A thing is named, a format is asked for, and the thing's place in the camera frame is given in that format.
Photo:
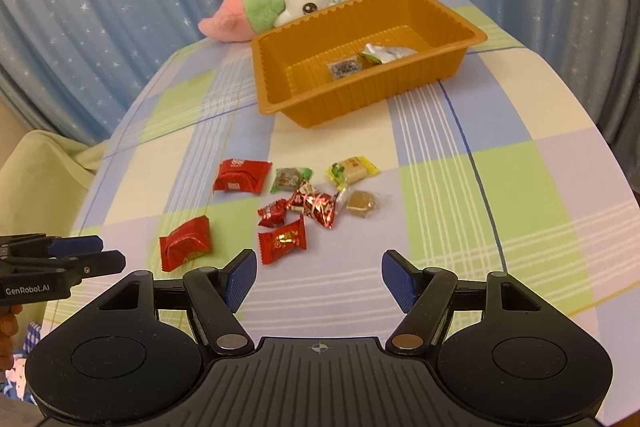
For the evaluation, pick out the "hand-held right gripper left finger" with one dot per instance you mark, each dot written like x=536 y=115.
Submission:
x=240 y=277

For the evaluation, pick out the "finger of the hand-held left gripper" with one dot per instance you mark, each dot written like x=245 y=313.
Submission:
x=100 y=263
x=75 y=245

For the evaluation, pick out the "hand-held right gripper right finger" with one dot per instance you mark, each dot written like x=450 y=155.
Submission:
x=400 y=279

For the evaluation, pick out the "red gold candy packet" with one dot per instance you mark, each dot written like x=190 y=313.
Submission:
x=282 y=244

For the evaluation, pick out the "large red snack packet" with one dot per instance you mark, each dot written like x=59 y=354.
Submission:
x=185 y=244
x=242 y=174

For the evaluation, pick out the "small red candy packet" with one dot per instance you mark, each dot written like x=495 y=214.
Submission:
x=272 y=213

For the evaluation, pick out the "clear brown candy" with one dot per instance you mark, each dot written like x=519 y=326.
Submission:
x=362 y=202

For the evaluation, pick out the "yellow green snack packet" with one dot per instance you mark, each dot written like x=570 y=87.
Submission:
x=352 y=169

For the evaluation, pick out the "orange plastic tray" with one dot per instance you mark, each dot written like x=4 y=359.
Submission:
x=320 y=107

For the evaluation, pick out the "person's left hand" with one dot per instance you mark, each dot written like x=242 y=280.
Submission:
x=6 y=337

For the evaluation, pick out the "blue printed cloth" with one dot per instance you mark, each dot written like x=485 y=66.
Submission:
x=30 y=347

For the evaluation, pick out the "cream yellow cloth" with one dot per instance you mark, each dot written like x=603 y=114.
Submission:
x=35 y=177

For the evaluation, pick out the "shiny red foil candy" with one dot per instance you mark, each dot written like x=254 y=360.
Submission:
x=312 y=204

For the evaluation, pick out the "green wrapped candy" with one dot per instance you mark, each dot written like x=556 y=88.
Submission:
x=290 y=179

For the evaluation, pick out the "checked pastel tablecloth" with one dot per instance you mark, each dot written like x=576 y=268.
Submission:
x=450 y=157

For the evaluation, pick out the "clear candy with white label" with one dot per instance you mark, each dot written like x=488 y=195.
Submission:
x=344 y=68

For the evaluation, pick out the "silver green snack packet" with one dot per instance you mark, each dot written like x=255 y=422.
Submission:
x=382 y=54

